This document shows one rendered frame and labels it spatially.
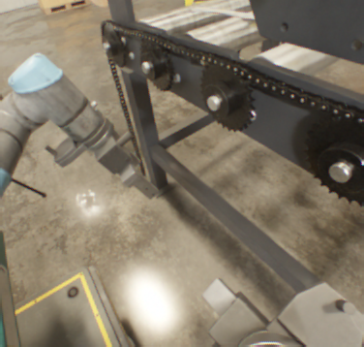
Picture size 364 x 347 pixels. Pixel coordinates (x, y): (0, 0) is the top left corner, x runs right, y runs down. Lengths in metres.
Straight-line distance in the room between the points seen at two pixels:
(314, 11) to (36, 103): 0.47
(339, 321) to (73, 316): 0.82
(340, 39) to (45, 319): 1.04
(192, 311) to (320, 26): 1.07
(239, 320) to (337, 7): 0.44
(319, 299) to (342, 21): 0.39
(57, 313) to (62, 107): 0.71
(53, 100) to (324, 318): 0.45
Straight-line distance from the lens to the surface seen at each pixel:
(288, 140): 0.60
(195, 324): 1.19
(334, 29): 0.49
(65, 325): 0.97
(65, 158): 0.52
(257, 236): 0.96
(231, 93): 0.57
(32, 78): 0.46
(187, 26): 1.18
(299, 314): 0.26
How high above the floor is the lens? 1.16
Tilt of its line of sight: 44 degrees down
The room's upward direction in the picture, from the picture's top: 8 degrees counter-clockwise
